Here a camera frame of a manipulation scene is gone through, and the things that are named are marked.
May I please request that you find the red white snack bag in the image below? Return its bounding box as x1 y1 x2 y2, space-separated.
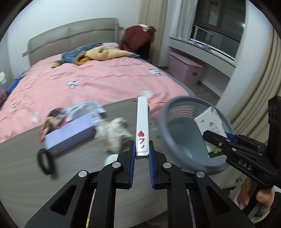
39 108 66 142

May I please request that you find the pink storage box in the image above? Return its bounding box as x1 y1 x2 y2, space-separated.
168 52 205 85

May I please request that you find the black elastic band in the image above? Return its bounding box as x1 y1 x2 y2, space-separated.
37 149 56 175

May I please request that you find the white paper wrapper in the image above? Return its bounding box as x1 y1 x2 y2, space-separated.
95 117 133 153

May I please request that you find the white milk carton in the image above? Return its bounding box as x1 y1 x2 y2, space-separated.
194 106 227 159

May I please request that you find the crumpled light blue packet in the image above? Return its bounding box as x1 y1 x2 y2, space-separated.
62 100 106 121

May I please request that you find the grey upholstered headboard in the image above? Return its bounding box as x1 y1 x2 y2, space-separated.
22 18 124 66

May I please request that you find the white card deck box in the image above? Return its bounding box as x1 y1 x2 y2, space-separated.
135 96 149 157

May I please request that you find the grey plastic laundry basket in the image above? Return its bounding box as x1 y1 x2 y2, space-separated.
158 96 229 175

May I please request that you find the pink bed duvet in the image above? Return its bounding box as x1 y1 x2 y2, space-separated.
1 55 187 142

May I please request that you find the blue tube object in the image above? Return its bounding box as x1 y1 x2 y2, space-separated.
6 76 22 94

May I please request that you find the white sheer curtain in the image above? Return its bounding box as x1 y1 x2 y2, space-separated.
171 0 198 42

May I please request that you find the white round jar lid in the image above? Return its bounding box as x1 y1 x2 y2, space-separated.
104 154 118 166

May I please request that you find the blue fleece garment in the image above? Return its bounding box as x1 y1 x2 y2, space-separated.
50 42 140 68

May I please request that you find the person's right hand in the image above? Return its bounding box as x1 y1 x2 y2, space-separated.
238 177 276 216

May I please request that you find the maroon jacket on chair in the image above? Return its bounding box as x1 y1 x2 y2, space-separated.
119 24 156 61

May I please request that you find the white cloth on nightstand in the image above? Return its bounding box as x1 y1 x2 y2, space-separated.
0 71 7 85

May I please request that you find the white window sill rack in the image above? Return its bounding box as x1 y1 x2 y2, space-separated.
188 24 237 62

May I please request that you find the yellow fleece garment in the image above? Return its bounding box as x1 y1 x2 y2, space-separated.
75 46 138 65

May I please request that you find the lavender cardboard box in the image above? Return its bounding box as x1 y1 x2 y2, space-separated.
44 111 103 155

